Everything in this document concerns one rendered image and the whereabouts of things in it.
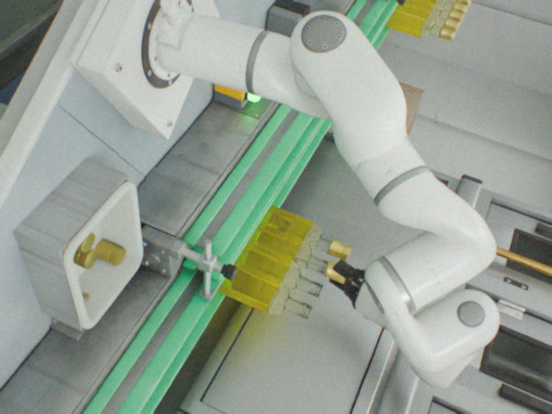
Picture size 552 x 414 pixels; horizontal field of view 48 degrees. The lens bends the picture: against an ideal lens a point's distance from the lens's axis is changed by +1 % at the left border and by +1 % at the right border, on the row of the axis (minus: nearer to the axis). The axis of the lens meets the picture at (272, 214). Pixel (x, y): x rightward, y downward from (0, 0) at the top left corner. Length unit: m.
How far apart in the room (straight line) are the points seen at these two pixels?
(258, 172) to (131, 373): 0.47
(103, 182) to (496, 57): 6.86
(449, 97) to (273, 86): 6.36
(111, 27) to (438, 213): 0.50
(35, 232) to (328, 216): 0.88
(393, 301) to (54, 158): 0.52
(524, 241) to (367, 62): 1.05
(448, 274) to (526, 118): 6.52
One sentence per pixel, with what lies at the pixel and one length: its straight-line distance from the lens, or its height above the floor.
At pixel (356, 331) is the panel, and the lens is 1.39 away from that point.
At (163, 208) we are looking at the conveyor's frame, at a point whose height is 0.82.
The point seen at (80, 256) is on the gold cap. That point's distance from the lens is 1.03.
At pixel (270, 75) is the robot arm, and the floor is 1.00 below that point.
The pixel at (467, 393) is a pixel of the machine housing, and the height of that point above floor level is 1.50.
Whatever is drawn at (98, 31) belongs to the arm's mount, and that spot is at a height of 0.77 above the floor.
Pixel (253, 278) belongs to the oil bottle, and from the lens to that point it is 1.24.
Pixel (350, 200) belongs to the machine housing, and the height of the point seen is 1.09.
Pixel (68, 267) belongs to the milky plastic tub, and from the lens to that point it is 0.93.
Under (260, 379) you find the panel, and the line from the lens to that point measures 1.30.
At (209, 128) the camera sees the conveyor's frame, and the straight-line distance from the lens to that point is 1.34.
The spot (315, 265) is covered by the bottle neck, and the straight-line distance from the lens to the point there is 1.30.
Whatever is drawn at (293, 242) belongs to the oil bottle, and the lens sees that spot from 1.30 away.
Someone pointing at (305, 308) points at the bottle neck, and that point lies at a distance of 1.23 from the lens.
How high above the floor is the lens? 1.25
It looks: 12 degrees down
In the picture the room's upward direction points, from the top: 112 degrees clockwise
